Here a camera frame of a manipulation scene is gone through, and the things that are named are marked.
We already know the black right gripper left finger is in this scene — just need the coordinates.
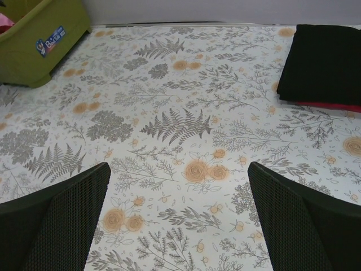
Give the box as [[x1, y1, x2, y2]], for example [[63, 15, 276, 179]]
[[1, 162, 111, 271]]

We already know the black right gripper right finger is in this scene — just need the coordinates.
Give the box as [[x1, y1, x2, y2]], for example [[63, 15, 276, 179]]
[[248, 162, 360, 270]]

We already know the folded red t shirt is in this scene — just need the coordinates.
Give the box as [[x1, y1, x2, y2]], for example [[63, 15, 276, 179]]
[[296, 102, 361, 113]]

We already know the folded black t shirt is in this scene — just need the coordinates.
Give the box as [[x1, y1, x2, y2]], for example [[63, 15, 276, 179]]
[[277, 24, 360, 106]]

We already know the green plastic bin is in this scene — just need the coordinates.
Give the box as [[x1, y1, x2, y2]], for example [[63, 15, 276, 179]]
[[1, 0, 91, 88]]

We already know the pink crumpled t shirt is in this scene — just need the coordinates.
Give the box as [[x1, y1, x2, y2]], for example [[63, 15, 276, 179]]
[[0, 13, 14, 27]]

